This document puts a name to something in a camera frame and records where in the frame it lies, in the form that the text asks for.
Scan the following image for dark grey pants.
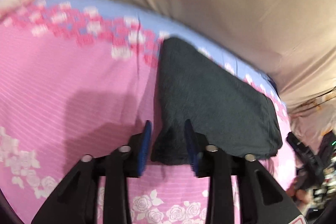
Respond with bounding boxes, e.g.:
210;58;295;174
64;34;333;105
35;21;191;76
151;38;282;165

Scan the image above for person's right hand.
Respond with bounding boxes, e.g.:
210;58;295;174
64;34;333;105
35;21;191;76
286;182;311;205

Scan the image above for pale pink floral blanket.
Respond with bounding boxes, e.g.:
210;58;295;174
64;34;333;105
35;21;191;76
289;89;336;152

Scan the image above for pink floral bed sheet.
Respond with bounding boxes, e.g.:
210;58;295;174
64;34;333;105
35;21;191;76
1;0;290;223

